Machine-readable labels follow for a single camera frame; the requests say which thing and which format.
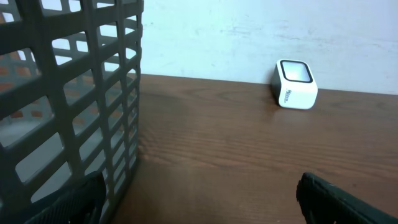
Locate white barcode scanner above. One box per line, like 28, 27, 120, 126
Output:
271, 59, 318, 110

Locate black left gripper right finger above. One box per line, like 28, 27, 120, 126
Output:
296, 172, 397, 224

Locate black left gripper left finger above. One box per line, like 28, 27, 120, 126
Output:
23, 171, 106, 224

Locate grey plastic lattice basket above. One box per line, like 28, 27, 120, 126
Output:
1, 0, 144, 223

